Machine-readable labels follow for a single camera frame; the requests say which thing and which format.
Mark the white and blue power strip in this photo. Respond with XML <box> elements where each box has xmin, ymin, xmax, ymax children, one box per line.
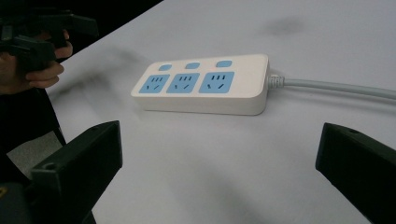
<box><xmin>130</xmin><ymin>53</ymin><xmax>271</xmax><ymax>117</ymax></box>

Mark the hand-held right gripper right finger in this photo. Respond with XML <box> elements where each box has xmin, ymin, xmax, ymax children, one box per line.
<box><xmin>315</xmin><ymin>122</ymin><xmax>396</xmax><ymax>224</ymax></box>

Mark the grey power strip cable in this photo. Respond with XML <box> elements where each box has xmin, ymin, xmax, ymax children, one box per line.
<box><xmin>266</xmin><ymin>74</ymin><xmax>396</xmax><ymax>101</ymax></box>

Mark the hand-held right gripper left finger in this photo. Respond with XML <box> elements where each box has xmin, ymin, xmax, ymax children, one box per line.
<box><xmin>30</xmin><ymin>119</ymin><xmax>123</xmax><ymax>224</ymax></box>

